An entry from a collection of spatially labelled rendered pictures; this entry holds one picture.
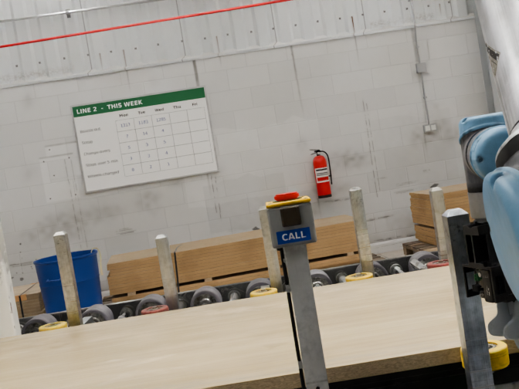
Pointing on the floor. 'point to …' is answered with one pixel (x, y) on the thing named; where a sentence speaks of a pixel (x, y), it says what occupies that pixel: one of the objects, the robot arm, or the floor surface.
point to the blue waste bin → (55, 301)
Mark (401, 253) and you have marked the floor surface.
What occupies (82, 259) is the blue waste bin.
